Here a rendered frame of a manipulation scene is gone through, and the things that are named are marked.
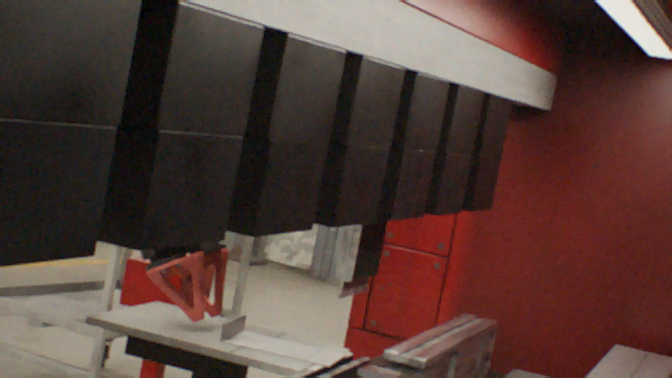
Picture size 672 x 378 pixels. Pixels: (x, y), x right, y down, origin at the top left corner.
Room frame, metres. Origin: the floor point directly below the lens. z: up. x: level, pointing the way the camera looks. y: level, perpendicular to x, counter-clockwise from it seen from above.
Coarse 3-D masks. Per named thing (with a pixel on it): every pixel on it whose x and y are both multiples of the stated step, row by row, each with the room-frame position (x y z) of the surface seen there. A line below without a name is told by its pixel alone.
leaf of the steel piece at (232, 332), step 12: (228, 324) 1.48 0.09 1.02; (240, 324) 1.53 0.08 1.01; (228, 336) 1.49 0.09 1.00; (240, 336) 1.51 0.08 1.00; (252, 336) 1.52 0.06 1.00; (264, 336) 1.53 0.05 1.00; (252, 348) 1.45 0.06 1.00; (264, 348) 1.46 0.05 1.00; (276, 348) 1.48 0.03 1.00; (288, 348) 1.49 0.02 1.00; (300, 348) 1.50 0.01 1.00; (312, 348) 1.52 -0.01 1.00; (300, 360) 1.44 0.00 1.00
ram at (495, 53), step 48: (192, 0) 0.86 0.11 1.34; (240, 0) 0.93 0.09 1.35; (288, 0) 1.02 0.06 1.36; (336, 0) 1.12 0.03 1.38; (384, 0) 1.25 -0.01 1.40; (432, 0) 1.41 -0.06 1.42; (480, 0) 1.62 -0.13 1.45; (384, 48) 1.28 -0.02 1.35; (432, 48) 1.45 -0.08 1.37; (480, 48) 1.67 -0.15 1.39; (528, 48) 1.97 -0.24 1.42; (528, 96) 2.05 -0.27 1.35
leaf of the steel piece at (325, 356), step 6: (318, 354) 1.49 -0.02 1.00; (324, 354) 1.49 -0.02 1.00; (330, 354) 1.50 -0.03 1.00; (336, 354) 1.51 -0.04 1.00; (342, 354) 1.51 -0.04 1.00; (306, 360) 1.44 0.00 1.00; (312, 360) 1.45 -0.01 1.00; (318, 360) 1.45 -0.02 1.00; (324, 360) 1.46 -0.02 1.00; (330, 360) 1.47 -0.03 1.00; (336, 360) 1.47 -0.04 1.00
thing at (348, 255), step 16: (368, 224) 1.44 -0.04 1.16; (384, 224) 1.51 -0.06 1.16; (352, 240) 1.42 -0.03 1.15; (368, 240) 1.46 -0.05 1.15; (352, 256) 1.42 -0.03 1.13; (368, 256) 1.47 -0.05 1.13; (336, 272) 1.43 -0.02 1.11; (352, 272) 1.42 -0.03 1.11; (368, 272) 1.48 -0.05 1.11; (352, 288) 1.46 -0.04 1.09
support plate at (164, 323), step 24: (120, 312) 1.53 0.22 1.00; (144, 312) 1.55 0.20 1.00; (168, 312) 1.58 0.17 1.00; (144, 336) 1.45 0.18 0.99; (168, 336) 1.44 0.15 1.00; (192, 336) 1.47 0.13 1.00; (216, 336) 1.49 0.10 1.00; (288, 336) 1.57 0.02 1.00; (240, 360) 1.41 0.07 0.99; (264, 360) 1.41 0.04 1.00; (288, 360) 1.43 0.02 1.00
